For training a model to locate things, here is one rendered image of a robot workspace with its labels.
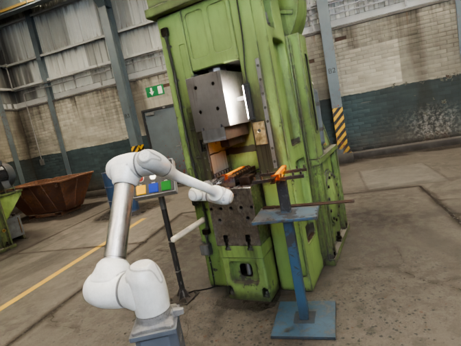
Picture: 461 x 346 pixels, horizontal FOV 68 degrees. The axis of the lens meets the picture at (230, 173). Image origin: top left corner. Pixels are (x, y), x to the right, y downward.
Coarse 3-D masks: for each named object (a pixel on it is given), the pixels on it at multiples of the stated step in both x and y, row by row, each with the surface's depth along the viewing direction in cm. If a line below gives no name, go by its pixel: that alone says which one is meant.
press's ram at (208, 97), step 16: (192, 80) 251; (208, 80) 245; (224, 80) 244; (240, 80) 269; (192, 96) 254; (208, 96) 248; (224, 96) 242; (240, 96) 266; (192, 112) 257; (208, 112) 251; (224, 112) 245; (240, 112) 263; (208, 128) 254
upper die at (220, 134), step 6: (228, 126) 254; (234, 126) 262; (240, 126) 272; (246, 126) 282; (204, 132) 256; (210, 132) 254; (216, 132) 251; (222, 132) 249; (228, 132) 253; (234, 132) 261; (240, 132) 271; (246, 132) 281; (204, 138) 257; (210, 138) 255; (216, 138) 252; (222, 138) 250; (228, 138) 252
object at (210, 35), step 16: (208, 0) 246; (224, 0) 241; (192, 16) 256; (208, 16) 250; (224, 16) 245; (192, 32) 259; (208, 32) 252; (224, 32) 247; (192, 48) 261; (208, 48) 256; (224, 48) 250; (192, 64) 263; (208, 64) 258; (224, 64) 260
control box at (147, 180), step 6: (174, 162) 276; (144, 180) 267; (150, 180) 266; (156, 180) 266; (162, 180) 265; (168, 180) 264; (174, 186) 262; (156, 192) 262; (162, 192) 262; (168, 192) 262; (174, 192) 264; (138, 198) 265; (144, 198) 267
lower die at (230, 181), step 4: (252, 168) 285; (228, 172) 279; (236, 172) 268; (240, 172) 265; (244, 172) 270; (256, 172) 290; (228, 176) 256; (232, 176) 254; (236, 176) 256; (228, 180) 255; (232, 180) 254; (224, 184) 258; (228, 184) 256; (232, 184) 255; (236, 184) 255
